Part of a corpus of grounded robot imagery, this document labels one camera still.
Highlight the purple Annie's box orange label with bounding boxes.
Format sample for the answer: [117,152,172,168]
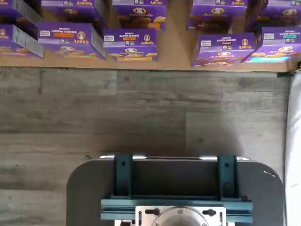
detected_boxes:
[103,28,158,63]
[37,21,106,61]

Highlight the purple Annie's box brown label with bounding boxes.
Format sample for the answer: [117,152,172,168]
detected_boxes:
[190,32,256,68]

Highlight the purple Annie's snack box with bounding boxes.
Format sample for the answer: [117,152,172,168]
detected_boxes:
[111,0,167,32]
[186,0,249,34]
[41,0,109,32]
[0,0,43,40]
[0,23,45,58]
[246,0,301,33]

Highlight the purple Annie's box teal label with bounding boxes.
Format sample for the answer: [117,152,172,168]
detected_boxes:
[242,26,301,64]

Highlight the silver mounting plate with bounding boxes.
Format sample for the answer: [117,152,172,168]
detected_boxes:
[135,205,227,226]

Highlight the teal metal bracket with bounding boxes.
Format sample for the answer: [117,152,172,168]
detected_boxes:
[113,154,133,197]
[217,155,238,198]

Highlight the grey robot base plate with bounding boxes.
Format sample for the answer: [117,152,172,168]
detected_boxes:
[66,154,285,226]

